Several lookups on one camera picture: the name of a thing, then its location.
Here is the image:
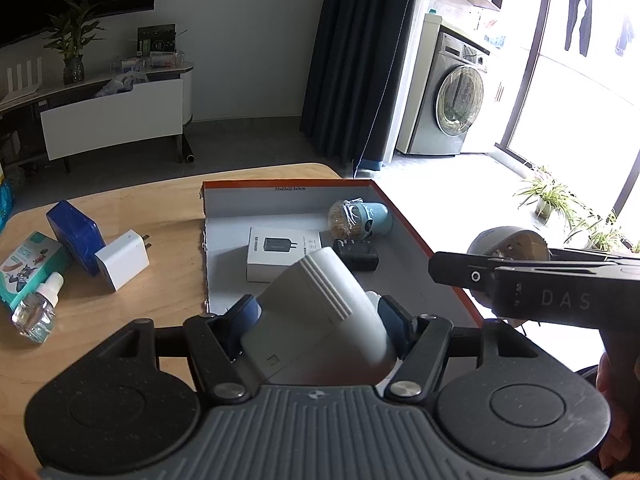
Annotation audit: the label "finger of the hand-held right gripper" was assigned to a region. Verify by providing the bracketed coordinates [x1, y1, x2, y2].
[428, 251, 502, 301]

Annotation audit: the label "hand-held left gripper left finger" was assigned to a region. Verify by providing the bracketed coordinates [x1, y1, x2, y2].
[97, 294, 261, 406]

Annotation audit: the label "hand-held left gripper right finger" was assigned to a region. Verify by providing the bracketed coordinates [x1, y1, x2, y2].
[377, 294, 556, 406]

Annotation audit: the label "white round plug-in device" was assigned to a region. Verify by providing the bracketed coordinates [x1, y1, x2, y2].
[466, 226, 551, 311]

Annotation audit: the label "orange and white shoebox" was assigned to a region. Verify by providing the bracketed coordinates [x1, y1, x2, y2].
[200, 178, 483, 331]

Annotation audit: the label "white ribbed plug-in device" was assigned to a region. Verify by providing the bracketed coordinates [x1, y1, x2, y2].
[240, 246, 398, 386]

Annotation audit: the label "white charger product box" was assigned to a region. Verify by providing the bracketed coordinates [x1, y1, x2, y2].
[246, 226, 323, 283]

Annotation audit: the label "black charger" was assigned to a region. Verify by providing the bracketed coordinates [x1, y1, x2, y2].
[332, 239, 379, 272]

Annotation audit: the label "light blue toothpick holder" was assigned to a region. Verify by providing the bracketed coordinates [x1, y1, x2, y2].
[327, 199, 389, 241]

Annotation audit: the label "white charger with plug prongs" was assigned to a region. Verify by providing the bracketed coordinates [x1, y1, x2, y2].
[94, 230, 152, 292]

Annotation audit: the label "blue plastic box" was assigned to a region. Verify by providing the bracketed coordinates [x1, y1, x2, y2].
[46, 200, 106, 277]

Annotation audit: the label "clear liquid refill bottle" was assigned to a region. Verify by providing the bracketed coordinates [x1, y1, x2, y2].
[11, 272, 65, 345]

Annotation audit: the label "teal cartoon bandage box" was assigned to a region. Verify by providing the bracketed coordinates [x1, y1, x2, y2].
[0, 231, 71, 311]

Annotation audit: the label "person's right hand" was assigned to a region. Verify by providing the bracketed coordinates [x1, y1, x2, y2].
[595, 352, 640, 480]

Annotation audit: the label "spider plant in pot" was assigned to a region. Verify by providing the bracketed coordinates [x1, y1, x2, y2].
[570, 210, 640, 253]
[515, 165, 576, 221]

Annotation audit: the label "silver washing machine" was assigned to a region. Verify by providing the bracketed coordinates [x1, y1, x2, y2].
[395, 12, 506, 156]

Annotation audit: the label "white television cabinet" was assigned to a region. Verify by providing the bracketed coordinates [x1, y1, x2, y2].
[0, 60, 196, 171]

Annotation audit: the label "dark blue curtain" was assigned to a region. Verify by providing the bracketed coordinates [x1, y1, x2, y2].
[299, 0, 436, 167]

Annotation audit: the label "dark hanging garment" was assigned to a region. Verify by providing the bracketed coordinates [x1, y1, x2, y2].
[614, 15, 637, 58]

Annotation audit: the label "grey cloth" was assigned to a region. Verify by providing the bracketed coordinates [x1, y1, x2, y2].
[95, 71, 148, 98]

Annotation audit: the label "blue plastic bag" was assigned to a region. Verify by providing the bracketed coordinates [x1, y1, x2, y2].
[0, 175, 16, 231]

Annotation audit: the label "clear plastic box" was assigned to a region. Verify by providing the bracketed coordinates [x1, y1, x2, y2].
[110, 51, 183, 72]

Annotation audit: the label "dark hanging pants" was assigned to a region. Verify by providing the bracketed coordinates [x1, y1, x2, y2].
[564, 0, 613, 58]

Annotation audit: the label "dark green box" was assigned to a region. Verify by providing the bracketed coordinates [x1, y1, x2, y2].
[137, 23, 177, 57]

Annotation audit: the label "bamboo plant in dark vase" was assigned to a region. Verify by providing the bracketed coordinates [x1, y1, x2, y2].
[42, 0, 108, 86]

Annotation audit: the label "white router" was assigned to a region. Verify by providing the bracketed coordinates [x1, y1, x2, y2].
[0, 57, 46, 107]

